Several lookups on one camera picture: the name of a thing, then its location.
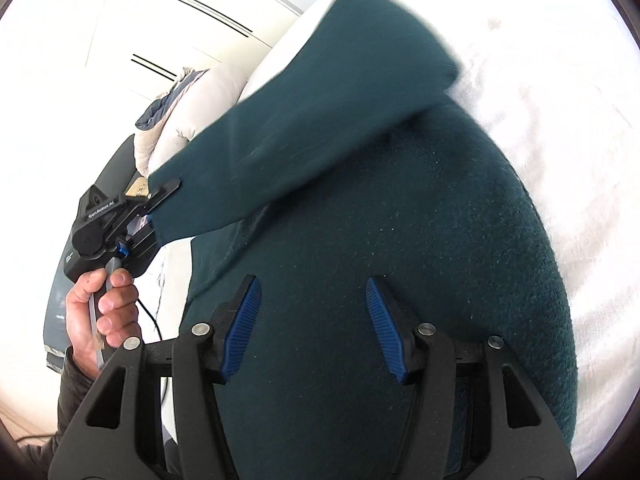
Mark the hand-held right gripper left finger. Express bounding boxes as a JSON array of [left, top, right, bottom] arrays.
[[47, 275, 263, 480]]

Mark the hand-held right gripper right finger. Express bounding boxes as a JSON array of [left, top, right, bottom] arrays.
[[365, 276, 578, 480]]

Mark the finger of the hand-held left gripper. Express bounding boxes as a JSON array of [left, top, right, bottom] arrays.
[[118, 212, 162, 278], [141, 178, 182, 212]]

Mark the dark green sweater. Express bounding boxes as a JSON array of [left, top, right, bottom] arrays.
[[147, 0, 578, 480]]

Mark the person's left forearm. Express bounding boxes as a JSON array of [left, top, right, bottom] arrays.
[[55, 346, 103, 443]]

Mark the person's left hand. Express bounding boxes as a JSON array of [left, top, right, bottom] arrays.
[[66, 267, 140, 356]]

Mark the dark grey headboard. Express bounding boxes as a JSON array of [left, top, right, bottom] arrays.
[[92, 135, 146, 203]]

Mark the folded beige duvet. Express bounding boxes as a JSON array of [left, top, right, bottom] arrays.
[[134, 66, 251, 176]]

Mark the cream wardrobe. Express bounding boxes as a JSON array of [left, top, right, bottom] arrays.
[[0, 0, 323, 131]]

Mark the bed with white sheet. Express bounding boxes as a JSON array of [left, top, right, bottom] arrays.
[[155, 0, 640, 471]]

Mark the black cable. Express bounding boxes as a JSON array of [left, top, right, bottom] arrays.
[[136, 299, 168, 401]]

